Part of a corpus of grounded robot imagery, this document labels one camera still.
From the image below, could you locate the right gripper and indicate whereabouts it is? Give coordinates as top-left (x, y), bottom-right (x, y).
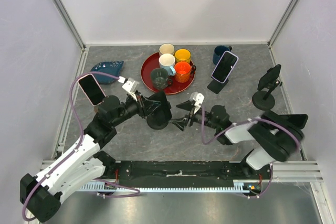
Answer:
top-left (168, 100), bottom-right (219, 132)

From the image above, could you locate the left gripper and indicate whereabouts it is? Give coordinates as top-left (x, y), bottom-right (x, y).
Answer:
top-left (111, 91), bottom-right (161, 127)

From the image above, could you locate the black phone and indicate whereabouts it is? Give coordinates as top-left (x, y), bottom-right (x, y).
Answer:
top-left (150, 91), bottom-right (172, 121)
top-left (257, 64), bottom-right (281, 91)

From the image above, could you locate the black round-base phone stand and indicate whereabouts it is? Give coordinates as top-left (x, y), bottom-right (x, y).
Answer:
top-left (146, 114), bottom-right (171, 130)

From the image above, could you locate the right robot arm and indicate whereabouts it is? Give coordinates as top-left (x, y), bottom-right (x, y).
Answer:
top-left (171, 101), bottom-right (308, 179)

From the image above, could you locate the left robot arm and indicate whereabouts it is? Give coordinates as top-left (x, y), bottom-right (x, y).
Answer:
top-left (20, 91), bottom-right (172, 222)

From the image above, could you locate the black flat phone stand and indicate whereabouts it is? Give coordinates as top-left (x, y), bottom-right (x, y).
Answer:
top-left (207, 79), bottom-right (229, 94)

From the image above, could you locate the wooden-base phone stand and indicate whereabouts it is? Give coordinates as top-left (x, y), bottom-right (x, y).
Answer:
top-left (94, 105), bottom-right (101, 113)

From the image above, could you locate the lilac-cased phone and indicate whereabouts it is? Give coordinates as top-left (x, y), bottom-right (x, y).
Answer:
top-left (211, 51), bottom-right (239, 83)

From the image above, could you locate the pink-cased phone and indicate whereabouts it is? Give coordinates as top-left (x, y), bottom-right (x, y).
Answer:
top-left (77, 74), bottom-right (106, 106)

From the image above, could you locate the black-cased phone far right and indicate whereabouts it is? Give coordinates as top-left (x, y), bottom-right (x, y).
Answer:
top-left (270, 114), bottom-right (309, 130)

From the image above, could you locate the grey mug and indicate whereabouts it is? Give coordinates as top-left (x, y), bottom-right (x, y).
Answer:
top-left (151, 68), bottom-right (173, 90)

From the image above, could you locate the red round tray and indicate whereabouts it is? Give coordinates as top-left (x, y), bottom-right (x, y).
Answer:
top-left (141, 52), bottom-right (196, 95)

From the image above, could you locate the orange mug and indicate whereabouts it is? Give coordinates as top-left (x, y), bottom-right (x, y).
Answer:
top-left (174, 61), bottom-right (196, 83)

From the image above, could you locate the light blue mug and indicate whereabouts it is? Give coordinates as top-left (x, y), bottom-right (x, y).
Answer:
top-left (159, 54), bottom-right (176, 76)

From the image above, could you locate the yellow mug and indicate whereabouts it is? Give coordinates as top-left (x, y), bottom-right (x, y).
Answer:
top-left (175, 48), bottom-right (191, 63)

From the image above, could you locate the cream mug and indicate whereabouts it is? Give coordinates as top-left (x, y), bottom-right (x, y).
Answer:
top-left (159, 43), bottom-right (175, 56)

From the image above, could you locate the blue leaf-shaped dish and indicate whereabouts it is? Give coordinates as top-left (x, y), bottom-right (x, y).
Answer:
top-left (91, 61), bottom-right (124, 84)

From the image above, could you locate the dark blue mug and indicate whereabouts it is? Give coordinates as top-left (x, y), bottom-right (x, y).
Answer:
top-left (213, 45), bottom-right (232, 65)

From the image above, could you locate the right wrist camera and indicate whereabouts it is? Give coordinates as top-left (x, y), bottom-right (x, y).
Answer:
top-left (190, 92), bottom-right (204, 108)

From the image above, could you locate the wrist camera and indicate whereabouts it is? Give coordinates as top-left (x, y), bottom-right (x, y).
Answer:
top-left (190, 92), bottom-right (204, 108)
top-left (118, 76), bottom-right (139, 96)

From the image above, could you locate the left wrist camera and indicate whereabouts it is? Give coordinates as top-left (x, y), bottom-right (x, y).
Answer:
top-left (118, 76), bottom-right (139, 96)

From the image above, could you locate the black mounting base plate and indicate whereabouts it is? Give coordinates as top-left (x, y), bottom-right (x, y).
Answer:
top-left (112, 159), bottom-right (253, 188)

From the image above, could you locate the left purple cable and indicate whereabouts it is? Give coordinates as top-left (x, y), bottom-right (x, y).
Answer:
top-left (20, 71), bottom-right (141, 221)

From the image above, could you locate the purple cable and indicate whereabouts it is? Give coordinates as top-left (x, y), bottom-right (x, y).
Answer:
top-left (20, 71), bottom-right (141, 221)
top-left (201, 105), bottom-right (305, 200)

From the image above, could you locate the grey cable duct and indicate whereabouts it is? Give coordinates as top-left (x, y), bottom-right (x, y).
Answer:
top-left (78, 181), bottom-right (262, 194)

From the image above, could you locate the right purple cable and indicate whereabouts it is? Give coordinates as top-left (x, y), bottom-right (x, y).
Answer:
top-left (201, 105), bottom-right (305, 200)

